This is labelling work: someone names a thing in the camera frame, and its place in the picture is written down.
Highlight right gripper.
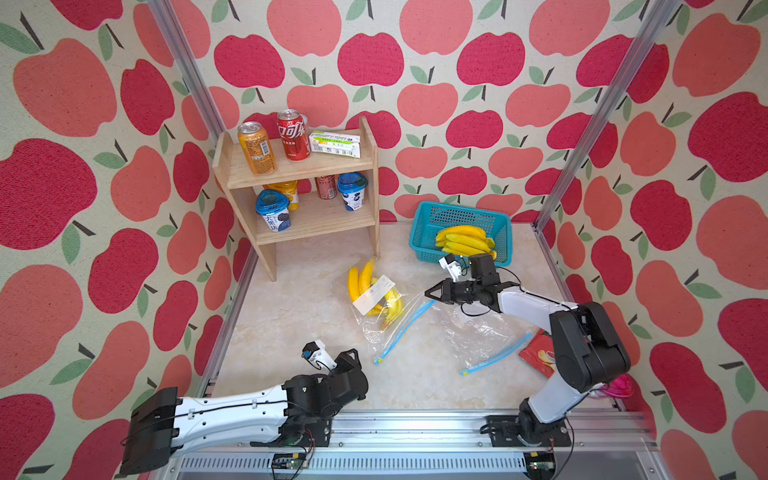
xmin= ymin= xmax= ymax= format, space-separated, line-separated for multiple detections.
xmin=425 ymin=279 xmax=480 ymax=305

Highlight banana bunch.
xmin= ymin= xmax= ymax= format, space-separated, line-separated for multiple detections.
xmin=435 ymin=225 xmax=497 ymax=259

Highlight bananas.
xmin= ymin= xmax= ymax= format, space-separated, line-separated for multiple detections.
xmin=346 ymin=258 xmax=405 ymax=331

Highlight zip-top bag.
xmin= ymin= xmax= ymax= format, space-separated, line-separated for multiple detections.
xmin=435 ymin=303 xmax=533 ymax=376
xmin=346 ymin=258 xmax=436 ymax=365

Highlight teal plastic basket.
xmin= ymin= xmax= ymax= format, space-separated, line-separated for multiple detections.
xmin=409 ymin=202 xmax=513 ymax=267

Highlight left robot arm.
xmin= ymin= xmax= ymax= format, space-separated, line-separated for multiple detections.
xmin=119 ymin=349 xmax=369 ymax=475

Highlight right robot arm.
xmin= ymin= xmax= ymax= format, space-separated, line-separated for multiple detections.
xmin=425 ymin=254 xmax=631 ymax=447

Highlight red chips bag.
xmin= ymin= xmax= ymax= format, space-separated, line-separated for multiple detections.
xmin=519 ymin=330 xmax=556 ymax=378

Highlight blue yogurt cup right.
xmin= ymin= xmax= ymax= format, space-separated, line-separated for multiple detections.
xmin=337 ymin=172 xmax=368 ymax=211

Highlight blue yogurt cup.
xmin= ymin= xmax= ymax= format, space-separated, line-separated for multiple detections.
xmin=255 ymin=189 xmax=291 ymax=233
xmin=337 ymin=172 xmax=368 ymax=211

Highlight wooden shelf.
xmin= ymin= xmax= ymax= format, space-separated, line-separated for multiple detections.
xmin=212 ymin=116 xmax=381 ymax=281

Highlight small red can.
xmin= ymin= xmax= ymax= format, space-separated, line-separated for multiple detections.
xmin=315 ymin=175 xmax=337 ymax=200

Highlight green white box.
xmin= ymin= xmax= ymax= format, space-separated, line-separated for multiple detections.
xmin=309 ymin=130 xmax=361 ymax=158

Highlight yellow yogurt cup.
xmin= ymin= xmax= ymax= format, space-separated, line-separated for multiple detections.
xmin=265 ymin=180 xmax=300 ymax=211

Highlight blue yogurt cup left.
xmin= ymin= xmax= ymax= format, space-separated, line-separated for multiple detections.
xmin=255 ymin=189 xmax=291 ymax=233

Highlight red cola can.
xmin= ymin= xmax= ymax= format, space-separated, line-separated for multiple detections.
xmin=277 ymin=109 xmax=310 ymax=161

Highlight orange soda can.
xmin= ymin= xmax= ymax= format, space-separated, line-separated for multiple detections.
xmin=238 ymin=121 xmax=276 ymax=175

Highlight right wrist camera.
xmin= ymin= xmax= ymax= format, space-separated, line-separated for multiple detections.
xmin=439 ymin=254 xmax=464 ymax=282

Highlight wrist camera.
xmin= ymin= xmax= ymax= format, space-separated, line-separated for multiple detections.
xmin=302 ymin=340 xmax=337 ymax=371
xmin=439 ymin=254 xmax=464 ymax=282

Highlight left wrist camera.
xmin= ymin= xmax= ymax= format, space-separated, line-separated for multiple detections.
xmin=302 ymin=340 xmax=337 ymax=371

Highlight aluminium front rail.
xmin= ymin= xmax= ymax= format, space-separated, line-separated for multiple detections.
xmin=150 ymin=408 xmax=671 ymax=479

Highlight right aluminium corner post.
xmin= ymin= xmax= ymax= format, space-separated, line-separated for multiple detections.
xmin=533 ymin=0 xmax=679 ymax=236

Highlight aluminium corner post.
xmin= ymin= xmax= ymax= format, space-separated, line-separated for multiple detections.
xmin=148 ymin=0 xmax=225 ymax=142
xmin=533 ymin=0 xmax=679 ymax=236

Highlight left aluminium corner post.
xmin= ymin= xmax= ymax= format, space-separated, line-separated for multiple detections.
xmin=148 ymin=0 xmax=225 ymax=142

